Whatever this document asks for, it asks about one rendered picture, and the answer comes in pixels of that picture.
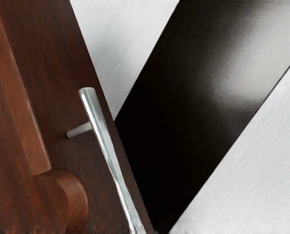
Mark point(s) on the dark brown drawer cabinet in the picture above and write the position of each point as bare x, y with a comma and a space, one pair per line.
42, 102

